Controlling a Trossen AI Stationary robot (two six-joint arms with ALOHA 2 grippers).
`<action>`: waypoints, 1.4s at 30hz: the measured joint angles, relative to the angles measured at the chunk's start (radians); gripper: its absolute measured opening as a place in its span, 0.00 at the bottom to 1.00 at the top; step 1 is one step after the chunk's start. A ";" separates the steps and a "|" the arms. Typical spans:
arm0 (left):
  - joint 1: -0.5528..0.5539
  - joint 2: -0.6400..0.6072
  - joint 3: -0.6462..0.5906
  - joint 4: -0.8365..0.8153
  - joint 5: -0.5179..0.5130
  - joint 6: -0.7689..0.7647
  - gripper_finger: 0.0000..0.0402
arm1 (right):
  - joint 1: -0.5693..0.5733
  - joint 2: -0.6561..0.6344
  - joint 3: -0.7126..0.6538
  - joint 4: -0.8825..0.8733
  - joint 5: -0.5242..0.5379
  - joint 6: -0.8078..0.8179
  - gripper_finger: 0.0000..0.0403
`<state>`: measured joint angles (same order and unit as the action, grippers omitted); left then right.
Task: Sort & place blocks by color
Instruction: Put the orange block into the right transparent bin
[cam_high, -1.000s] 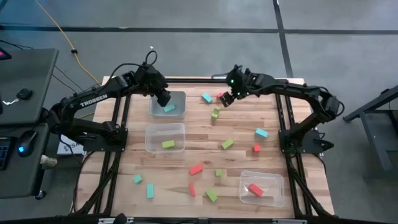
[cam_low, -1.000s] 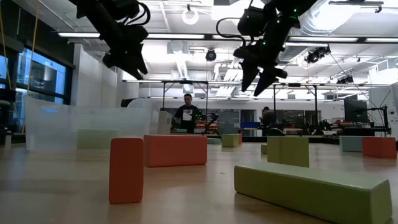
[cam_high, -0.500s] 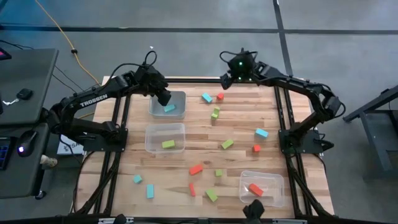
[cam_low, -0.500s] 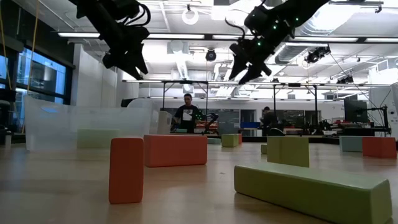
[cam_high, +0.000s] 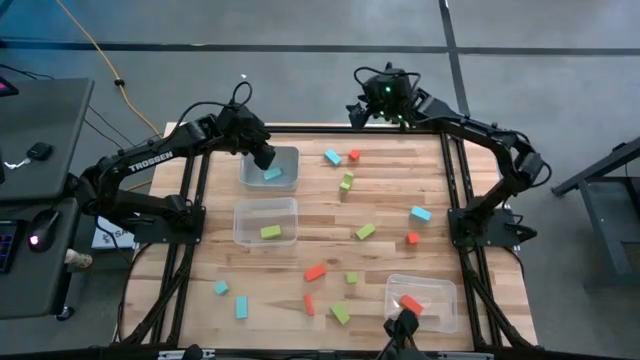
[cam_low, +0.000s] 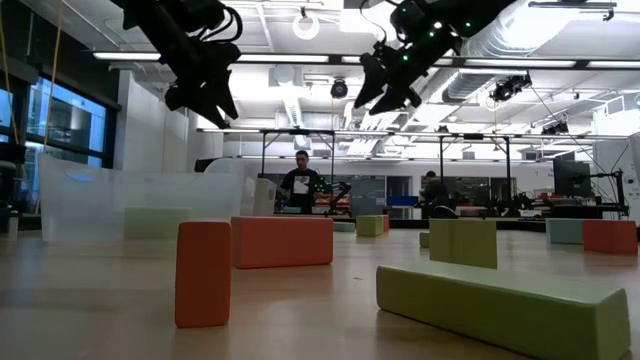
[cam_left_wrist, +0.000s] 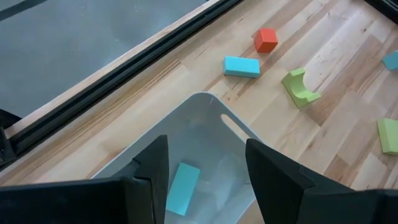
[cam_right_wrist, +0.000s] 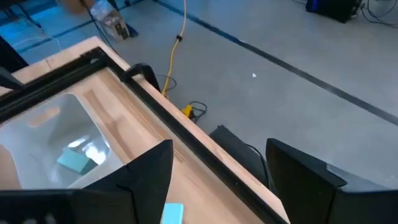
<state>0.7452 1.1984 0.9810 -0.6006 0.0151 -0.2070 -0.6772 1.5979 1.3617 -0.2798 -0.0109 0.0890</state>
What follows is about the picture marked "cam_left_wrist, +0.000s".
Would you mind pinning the green arch foam block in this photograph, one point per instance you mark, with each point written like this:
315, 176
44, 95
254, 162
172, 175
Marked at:
295, 90

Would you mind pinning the black frame bracket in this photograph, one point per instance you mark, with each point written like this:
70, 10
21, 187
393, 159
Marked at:
6, 140

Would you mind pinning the orange-red foam cube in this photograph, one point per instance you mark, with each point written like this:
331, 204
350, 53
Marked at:
265, 40

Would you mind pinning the black aluminium table frame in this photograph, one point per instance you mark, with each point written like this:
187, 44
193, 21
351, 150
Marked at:
124, 73

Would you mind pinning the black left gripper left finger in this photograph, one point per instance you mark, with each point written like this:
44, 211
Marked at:
146, 186

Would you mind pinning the blue foam block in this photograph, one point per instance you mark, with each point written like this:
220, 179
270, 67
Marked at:
391, 61
183, 189
241, 66

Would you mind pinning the clear plastic bin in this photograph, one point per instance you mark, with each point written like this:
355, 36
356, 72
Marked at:
199, 137

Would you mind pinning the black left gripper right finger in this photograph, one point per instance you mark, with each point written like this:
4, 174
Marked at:
280, 193

